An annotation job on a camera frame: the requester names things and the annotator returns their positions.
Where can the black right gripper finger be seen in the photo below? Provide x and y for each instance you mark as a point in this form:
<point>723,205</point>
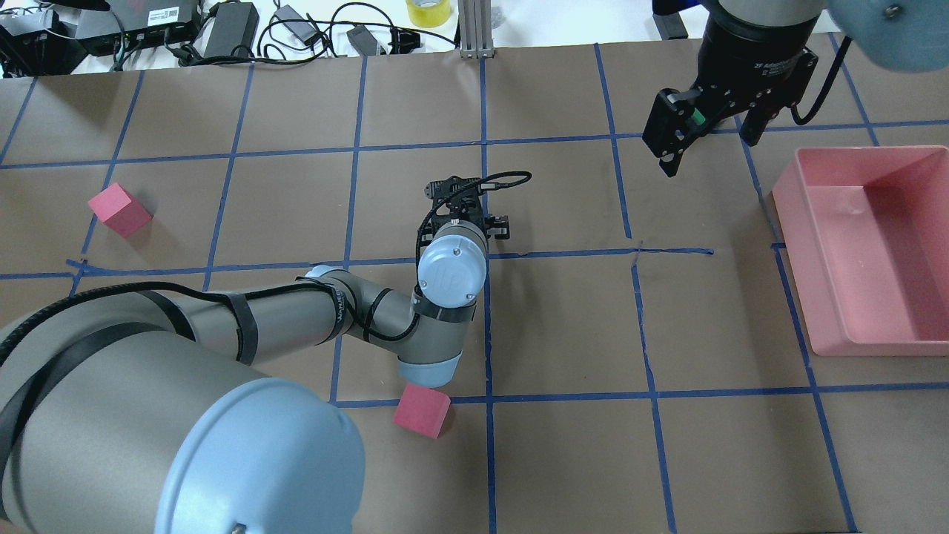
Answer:
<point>669,130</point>
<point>755,123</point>

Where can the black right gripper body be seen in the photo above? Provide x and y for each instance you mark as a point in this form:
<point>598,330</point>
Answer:
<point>752,52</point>

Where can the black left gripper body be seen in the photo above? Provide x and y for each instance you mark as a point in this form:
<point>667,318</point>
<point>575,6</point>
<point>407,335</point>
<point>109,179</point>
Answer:
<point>498,226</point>

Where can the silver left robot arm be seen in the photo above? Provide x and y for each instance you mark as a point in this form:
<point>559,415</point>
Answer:
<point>136,408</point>

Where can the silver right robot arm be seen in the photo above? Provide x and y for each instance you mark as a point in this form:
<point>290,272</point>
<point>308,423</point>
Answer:
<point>901,36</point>

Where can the green cube near bin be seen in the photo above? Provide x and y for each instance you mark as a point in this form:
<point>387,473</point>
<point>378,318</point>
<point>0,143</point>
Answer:
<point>697,117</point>

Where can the black power brick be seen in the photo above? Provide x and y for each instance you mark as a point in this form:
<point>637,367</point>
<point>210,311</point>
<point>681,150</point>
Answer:
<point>670,26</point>

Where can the pink plastic bin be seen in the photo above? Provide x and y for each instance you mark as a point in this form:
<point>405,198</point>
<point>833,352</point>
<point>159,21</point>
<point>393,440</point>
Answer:
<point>866,230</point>

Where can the yellow tape roll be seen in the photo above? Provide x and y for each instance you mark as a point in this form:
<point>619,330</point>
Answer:
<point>428,13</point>

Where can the pink cube near centre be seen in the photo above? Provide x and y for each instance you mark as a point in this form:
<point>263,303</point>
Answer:
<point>422,410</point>

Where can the pink cube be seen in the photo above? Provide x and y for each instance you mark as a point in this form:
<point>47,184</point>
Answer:
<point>422,410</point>
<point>120,211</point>

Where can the black power adapter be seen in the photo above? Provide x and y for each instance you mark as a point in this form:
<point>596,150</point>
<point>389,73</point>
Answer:
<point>233,26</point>

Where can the pink cube far left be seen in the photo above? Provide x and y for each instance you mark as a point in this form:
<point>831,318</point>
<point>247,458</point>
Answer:
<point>120,211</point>

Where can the aluminium frame post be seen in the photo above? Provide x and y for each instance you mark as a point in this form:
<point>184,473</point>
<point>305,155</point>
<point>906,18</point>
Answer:
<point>474,24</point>

